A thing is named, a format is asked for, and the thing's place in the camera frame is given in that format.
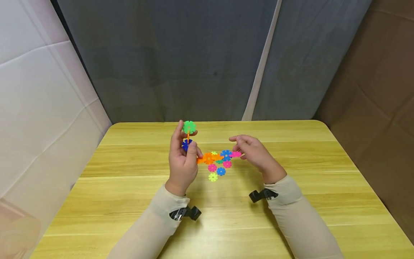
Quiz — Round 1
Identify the person's right hand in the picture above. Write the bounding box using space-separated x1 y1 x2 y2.
229 135 288 185

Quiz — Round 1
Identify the person's left hand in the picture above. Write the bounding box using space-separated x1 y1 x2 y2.
165 121 204 197

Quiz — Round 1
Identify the person's right forearm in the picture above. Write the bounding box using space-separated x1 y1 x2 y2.
263 175 345 259

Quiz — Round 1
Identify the person's left forearm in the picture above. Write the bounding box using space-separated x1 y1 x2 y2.
107 184 191 259

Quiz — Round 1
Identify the pile of colourful plastic snowflakes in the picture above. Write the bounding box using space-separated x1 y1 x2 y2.
196 150 233 183

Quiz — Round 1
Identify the black wrist band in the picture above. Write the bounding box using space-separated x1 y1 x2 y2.
249 188 279 203
169 205 202 221

